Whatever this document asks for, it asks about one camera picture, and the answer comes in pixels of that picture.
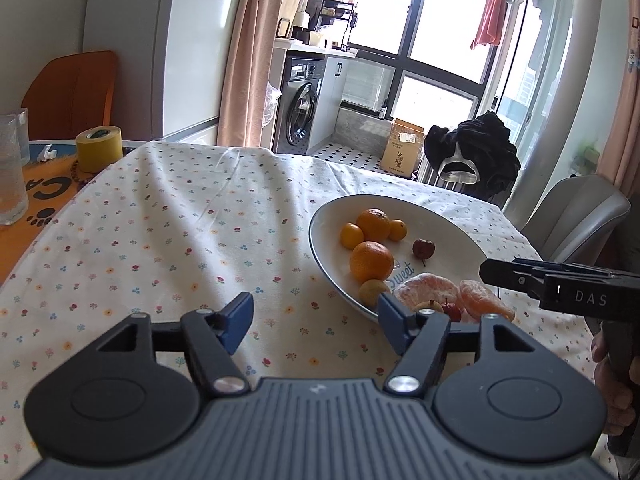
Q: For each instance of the black shelf rack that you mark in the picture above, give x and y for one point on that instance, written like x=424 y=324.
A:
x=340 y=17

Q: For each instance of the medium orange tangerine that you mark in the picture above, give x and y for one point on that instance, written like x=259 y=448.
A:
x=372 y=224

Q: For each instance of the white cabinet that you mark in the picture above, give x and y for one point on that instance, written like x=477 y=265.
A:
x=330 y=105

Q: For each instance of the pink curtain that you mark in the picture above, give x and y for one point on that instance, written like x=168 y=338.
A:
x=252 y=60
x=622 y=110

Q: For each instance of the grey washing machine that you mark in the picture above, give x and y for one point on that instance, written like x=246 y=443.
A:
x=300 y=110

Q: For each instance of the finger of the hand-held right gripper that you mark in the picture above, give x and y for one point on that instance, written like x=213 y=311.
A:
x=510 y=276
x=575 y=267

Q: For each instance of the small red fruit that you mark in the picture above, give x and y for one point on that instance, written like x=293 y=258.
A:
x=423 y=248
x=453 y=312

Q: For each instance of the cardboard box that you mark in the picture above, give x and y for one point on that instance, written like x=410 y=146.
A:
x=402 y=147

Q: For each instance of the clear glass cup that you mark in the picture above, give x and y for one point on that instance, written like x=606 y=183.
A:
x=12 y=170

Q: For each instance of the black clothes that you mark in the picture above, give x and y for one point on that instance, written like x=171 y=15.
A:
x=490 y=155

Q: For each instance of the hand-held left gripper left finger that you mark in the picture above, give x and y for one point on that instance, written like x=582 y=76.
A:
x=240 y=316

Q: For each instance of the orange printed mat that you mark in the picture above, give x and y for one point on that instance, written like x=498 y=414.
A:
x=55 y=192

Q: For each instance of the floral white tablecloth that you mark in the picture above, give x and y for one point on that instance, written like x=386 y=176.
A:
x=175 y=220

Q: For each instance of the crumpled white tissue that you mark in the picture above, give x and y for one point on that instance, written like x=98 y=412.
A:
x=45 y=152

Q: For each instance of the white refrigerator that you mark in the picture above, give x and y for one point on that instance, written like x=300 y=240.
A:
x=175 y=45

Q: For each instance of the red hanging towel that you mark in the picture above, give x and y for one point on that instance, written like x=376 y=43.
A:
x=492 y=10

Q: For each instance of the yellow tape roll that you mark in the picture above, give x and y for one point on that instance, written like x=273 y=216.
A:
x=99 y=150

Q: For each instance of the white plate with blue rim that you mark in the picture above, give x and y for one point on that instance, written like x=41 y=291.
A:
x=450 y=230

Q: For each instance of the clear plastic bag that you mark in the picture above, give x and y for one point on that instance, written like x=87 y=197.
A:
x=271 y=105

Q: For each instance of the green-brown kiwi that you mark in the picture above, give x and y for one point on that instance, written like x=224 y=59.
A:
x=429 y=306

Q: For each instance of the black window frame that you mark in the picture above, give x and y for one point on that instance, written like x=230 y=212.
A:
x=402 y=62

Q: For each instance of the grey chair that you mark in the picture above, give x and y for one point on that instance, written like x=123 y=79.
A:
x=575 y=215

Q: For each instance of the person's right hand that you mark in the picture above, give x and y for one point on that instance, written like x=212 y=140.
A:
x=620 y=410

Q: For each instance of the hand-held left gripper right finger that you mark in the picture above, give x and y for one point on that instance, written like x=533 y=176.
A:
x=395 y=321

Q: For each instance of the large orange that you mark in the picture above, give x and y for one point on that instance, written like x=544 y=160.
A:
x=371 y=261

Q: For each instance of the clear plastic hanger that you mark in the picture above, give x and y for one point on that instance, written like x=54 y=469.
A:
x=457 y=172

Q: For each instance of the short peeled pomelo segment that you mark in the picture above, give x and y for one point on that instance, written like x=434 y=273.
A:
x=482 y=300

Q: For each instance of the small orange kumquat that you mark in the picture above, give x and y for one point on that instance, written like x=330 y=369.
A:
x=351 y=235
x=397 y=230

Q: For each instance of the large peeled pomelo segment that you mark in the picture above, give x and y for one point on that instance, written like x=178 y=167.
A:
x=425 y=287

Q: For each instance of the small yellow fruit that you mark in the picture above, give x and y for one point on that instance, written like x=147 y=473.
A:
x=373 y=291

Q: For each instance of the orange wooden chair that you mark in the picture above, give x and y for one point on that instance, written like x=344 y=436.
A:
x=70 y=95

